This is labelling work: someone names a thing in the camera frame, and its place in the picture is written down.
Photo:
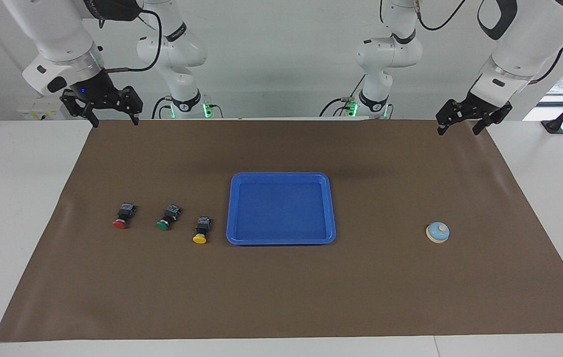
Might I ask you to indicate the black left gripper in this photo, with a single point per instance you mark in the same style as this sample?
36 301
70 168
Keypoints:
474 108

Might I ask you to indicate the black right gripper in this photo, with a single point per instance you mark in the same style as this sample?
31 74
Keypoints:
97 91

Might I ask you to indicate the red push button switch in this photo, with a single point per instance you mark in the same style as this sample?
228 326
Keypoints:
121 222

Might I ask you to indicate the light blue call bell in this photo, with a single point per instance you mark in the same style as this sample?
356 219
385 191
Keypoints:
437 234

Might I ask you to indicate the green push button switch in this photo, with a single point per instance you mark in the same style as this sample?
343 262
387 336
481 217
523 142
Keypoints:
164 223

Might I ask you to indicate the yellow push button switch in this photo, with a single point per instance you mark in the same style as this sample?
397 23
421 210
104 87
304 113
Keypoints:
200 237

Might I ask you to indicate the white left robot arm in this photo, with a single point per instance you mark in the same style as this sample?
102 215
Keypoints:
534 39

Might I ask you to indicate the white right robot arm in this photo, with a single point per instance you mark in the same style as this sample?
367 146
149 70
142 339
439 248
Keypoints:
58 29

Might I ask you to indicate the blue plastic tray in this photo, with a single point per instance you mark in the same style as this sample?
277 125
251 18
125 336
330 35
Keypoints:
281 213

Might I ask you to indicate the brown table mat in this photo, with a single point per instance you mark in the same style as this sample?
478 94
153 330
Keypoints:
281 287

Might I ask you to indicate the white wall outlet box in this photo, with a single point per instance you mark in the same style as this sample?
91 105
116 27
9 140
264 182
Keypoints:
38 113

